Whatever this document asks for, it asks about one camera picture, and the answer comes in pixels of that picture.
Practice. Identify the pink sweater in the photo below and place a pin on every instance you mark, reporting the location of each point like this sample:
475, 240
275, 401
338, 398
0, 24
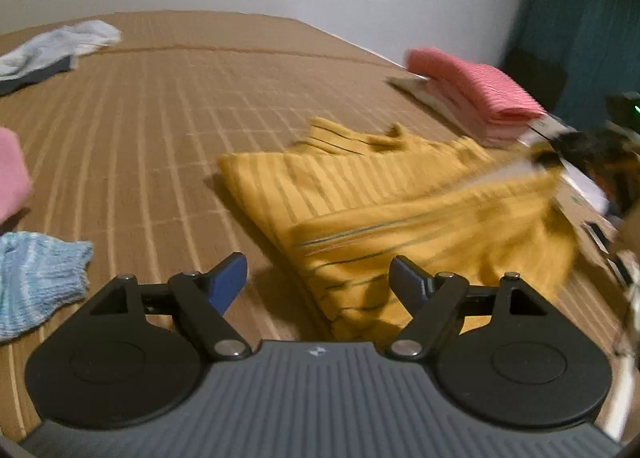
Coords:
15, 182

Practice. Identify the bamboo bed mat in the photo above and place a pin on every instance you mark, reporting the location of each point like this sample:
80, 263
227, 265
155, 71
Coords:
123, 150

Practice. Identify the teal curtain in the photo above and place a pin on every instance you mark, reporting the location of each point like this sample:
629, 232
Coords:
570, 55

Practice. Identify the white grey navy garment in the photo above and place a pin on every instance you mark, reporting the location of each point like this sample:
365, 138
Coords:
53, 52

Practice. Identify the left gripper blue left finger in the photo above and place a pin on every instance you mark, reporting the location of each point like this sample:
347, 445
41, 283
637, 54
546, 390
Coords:
223, 283

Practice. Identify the light blue knit garment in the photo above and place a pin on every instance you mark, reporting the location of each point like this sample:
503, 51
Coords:
39, 275

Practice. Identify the red striped folded garment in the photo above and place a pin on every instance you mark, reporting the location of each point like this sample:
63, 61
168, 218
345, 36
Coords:
495, 95

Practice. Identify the white bed frame edge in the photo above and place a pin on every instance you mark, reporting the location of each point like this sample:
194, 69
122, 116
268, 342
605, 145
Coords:
616, 243

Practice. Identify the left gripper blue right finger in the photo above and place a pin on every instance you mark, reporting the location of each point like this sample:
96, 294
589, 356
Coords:
412, 285

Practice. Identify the yellow striped shirt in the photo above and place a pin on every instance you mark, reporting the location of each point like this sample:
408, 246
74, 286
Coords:
341, 204

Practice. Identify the pink folded garment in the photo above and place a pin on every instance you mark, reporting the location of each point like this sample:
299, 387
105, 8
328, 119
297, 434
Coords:
456, 108

